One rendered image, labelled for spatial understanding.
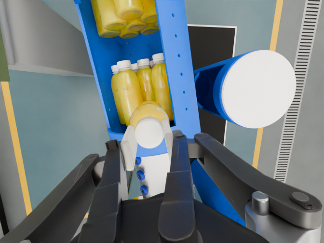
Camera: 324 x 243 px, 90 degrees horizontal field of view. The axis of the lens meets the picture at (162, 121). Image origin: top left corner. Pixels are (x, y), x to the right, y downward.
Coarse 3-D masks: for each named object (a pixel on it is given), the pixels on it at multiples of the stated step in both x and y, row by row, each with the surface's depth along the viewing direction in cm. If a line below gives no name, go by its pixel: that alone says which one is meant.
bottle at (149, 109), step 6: (144, 102) 33; (150, 102) 31; (156, 102) 36; (138, 108) 26; (144, 108) 25; (150, 108) 25; (156, 108) 25; (162, 108) 29; (132, 114) 26; (138, 114) 24; (144, 114) 24; (150, 114) 24; (156, 114) 24; (162, 114) 25; (132, 120) 25; (138, 120) 24; (156, 120) 23; (168, 120) 26
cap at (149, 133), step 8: (144, 120) 21; (152, 120) 21; (136, 128) 21; (144, 128) 21; (152, 128) 21; (160, 128) 21; (136, 136) 21; (144, 136) 21; (152, 136) 21; (160, 136) 21; (144, 144) 21; (152, 144) 21
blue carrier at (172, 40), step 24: (168, 0) 35; (168, 24) 35; (96, 48) 50; (120, 48) 57; (144, 48) 60; (168, 48) 36; (96, 72) 47; (168, 72) 36; (192, 72) 44; (192, 96) 43; (192, 120) 43
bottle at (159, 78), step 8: (160, 64) 45; (152, 72) 46; (160, 72) 45; (152, 80) 47; (160, 80) 45; (160, 88) 46; (168, 88) 45; (160, 96) 46; (168, 96) 46; (160, 104) 47; (168, 104) 46; (168, 112) 47
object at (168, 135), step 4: (164, 120) 21; (164, 124) 19; (168, 124) 19; (164, 128) 17; (168, 128) 17; (164, 132) 16; (168, 132) 16; (164, 136) 20; (168, 136) 15; (172, 136) 15; (168, 140) 15; (172, 140) 15; (168, 144) 16; (172, 144) 16; (168, 148) 16; (168, 152) 16
